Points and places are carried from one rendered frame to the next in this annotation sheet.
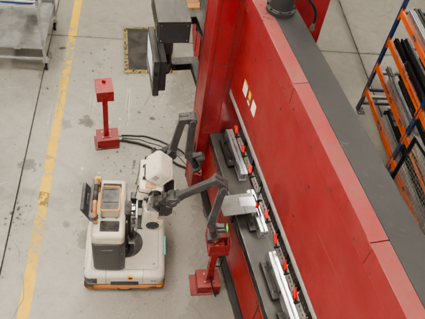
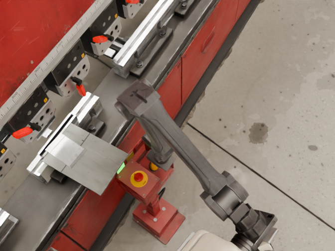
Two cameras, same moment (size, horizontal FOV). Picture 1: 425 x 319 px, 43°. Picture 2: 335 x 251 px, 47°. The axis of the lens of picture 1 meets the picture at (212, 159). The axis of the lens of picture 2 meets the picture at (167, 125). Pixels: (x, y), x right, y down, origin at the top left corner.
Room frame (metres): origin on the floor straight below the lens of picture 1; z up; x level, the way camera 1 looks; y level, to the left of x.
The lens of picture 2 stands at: (2.50, 0.39, 2.29)
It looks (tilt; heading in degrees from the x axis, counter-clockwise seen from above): 63 degrees down; 235
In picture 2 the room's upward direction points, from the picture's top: 4 degrees counter-clockwise
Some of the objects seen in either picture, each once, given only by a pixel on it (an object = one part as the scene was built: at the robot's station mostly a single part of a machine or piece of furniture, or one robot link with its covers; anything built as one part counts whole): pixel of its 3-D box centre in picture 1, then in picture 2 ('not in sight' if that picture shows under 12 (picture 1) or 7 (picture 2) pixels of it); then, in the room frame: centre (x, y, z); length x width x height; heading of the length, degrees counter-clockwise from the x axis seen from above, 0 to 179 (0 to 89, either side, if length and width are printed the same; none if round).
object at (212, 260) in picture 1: (212, 262); (150, 196); (2.25, -0.15, 0.39); 0.05 x 0.05 x 0.54; 15
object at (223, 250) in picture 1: (217, 238); (144, 171); (2.25, -0.15, 0.75); 0.20 x 0.16 x 0.18; 15
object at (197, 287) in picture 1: (204, 281); (158, 216); (2.25, -0.13, 0.06); 0.25 x 0.20 x 0.12; 105
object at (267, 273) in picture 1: (269, 280); (151, 51); (1.90, -0.55, 0.89); 0.30 x 0.05 x 0.03; 22
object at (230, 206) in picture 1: (237, 204); (85, 157); (2.43, -0.25, 1.00); 0.26 x 0.18 x 0.01; 112
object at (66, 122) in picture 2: (256, 205); (58, 135); (2.46, -0.40, 0.99); 0.20 x 0.03 x 0.03; 22
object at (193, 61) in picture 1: (188, 74); not in sight; (3.59, 0.35, 1.18); 0.40 x 0.24 x 0.07; 22
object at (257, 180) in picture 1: (260, 178); (24, 110); (2.51, -0.37, 1.26); 0.15 x 0.09 x 0.17; 22
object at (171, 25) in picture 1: (167, 46); not in sight; (3.47, 0.53, 1.53); 0.51 x 0.25 x 0.85; 18
